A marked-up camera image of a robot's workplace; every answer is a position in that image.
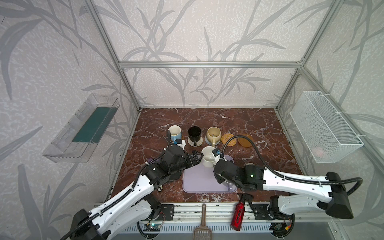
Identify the white woven spiral coaster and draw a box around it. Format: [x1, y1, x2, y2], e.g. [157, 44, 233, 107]
[187, 136, 204, 147]

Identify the grey blue round coaster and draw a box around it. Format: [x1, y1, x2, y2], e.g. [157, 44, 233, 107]
[205, 136, 221, 147]

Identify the black mug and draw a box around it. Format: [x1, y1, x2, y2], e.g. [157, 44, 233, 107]
[188, 126, 202, 142]

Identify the white mug blue outside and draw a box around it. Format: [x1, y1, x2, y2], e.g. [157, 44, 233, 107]
[168, 125, 182, 145]

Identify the beige mug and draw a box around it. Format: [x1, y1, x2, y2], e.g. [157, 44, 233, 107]
[206, 127, 222, 147]

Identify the brown wooden coaster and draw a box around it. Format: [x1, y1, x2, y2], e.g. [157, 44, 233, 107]
[238, 134, 254, 148]

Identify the tan woven rattan coaster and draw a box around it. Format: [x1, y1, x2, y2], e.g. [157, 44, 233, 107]
[221, 133, 238, 148]

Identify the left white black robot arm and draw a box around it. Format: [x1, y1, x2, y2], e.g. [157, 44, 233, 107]
[62, 145, 203, 240]

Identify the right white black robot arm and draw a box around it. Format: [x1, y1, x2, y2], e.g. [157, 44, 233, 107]
[214, 159, 363, 220]

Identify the lavender plastic tray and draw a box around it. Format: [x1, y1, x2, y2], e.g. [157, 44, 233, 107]
[183, 163, 228, 193]

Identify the red spray bottle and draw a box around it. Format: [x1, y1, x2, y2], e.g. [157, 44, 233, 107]
[231, 193, 254, 232]

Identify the green lit circuit board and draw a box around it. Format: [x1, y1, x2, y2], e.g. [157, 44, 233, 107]
[143, 223, 162, 233]

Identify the brown litter scoop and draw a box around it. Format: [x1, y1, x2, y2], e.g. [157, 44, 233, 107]
[193, 204, 213, 240]

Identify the pink object in basket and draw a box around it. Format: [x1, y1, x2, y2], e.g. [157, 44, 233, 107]
[311, 147, 327, 158]

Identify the green mat in shelf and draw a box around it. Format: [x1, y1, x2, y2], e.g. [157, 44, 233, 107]
[72, 107, 118, 144]

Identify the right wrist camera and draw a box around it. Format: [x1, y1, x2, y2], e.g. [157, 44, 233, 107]
[212, 148, 222, 159]

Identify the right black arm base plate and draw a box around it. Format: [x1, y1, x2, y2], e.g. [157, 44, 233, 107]
[250, 203, 296, 221]

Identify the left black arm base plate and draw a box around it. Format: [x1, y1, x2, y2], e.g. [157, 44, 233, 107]
[149, 204, 175, 221]

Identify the right circuit board with wires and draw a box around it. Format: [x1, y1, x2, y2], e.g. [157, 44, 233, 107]
[270, 223, 292, 234]

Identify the white wire mesh basket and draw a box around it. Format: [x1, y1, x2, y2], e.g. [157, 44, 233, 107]
[290, 91, 364, 164]

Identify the clear plastic wall shelf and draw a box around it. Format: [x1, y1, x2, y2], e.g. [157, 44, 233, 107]
[42, 94, 120, 163]

